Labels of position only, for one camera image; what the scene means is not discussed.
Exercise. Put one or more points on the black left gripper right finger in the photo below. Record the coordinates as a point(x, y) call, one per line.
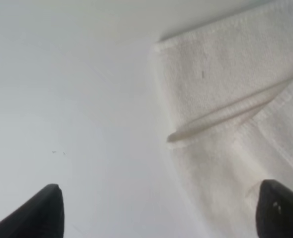
point(274, 211)

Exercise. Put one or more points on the white towel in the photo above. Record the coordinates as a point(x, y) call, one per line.
point(228, 89)

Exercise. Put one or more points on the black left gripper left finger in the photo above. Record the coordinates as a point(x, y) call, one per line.
point(42, 216)

